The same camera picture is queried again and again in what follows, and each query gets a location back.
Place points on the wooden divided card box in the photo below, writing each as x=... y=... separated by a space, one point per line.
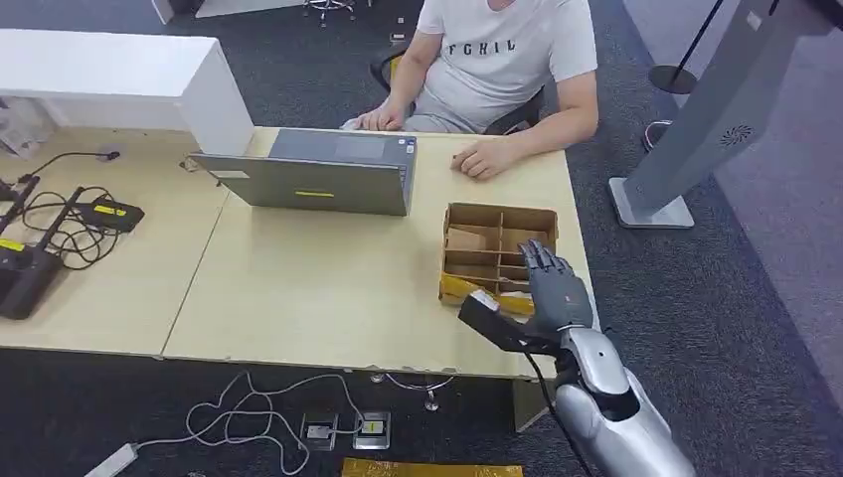
x=500 y=212

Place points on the white power strip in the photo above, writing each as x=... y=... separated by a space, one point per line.
x=113 y=463

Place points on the white furniture panel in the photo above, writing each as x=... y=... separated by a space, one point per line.
x=230 y=6

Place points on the clear plastic bag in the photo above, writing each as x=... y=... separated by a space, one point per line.
x=23 y=128

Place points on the desk leg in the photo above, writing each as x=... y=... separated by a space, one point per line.
x=530 y=405

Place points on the floor socket with yellow label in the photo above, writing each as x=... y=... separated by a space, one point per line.
x=371 y=430

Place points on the black stanchion post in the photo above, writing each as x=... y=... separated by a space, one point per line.
x=672 y=79

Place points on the small brown tag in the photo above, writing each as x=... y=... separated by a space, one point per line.
x=188 y=166

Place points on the white cards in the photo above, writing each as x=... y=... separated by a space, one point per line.
x=517 y=295

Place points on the person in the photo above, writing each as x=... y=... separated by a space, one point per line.
x=500 y=66

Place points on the grey laptop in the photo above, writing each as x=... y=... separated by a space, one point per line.
x=316 y=187

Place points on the chair base with castors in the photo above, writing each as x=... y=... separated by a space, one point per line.
x=327 y=6

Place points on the black power adapter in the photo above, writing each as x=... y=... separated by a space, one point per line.
x=110 y=214

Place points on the white partition cabinet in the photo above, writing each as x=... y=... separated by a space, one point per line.
x=105 y=72

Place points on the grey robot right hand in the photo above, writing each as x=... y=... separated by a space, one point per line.
x=560 y=296

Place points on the yellow card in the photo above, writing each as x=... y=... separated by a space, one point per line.
x=454 y=289

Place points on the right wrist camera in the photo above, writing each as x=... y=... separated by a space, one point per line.
x=490 y=322

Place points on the yellow sheet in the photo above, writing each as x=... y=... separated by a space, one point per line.
x=428 y=470

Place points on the black box device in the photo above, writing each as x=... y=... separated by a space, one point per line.
x=26 y=283

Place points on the person's left hand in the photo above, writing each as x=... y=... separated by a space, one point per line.
x=487 y=158

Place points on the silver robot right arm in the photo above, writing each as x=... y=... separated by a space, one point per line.
x=612 y=421

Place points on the black flat bar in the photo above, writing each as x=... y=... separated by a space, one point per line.
x=16 y=196

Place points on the person's right hand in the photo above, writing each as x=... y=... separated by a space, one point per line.
x=382 y=120

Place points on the floor socket with grey plug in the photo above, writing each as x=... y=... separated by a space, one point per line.
x=319 y=432

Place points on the black office chair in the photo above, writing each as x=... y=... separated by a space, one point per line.
x=381 y=71

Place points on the grey kiosk stand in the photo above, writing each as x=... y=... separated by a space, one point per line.
x=714 y=105

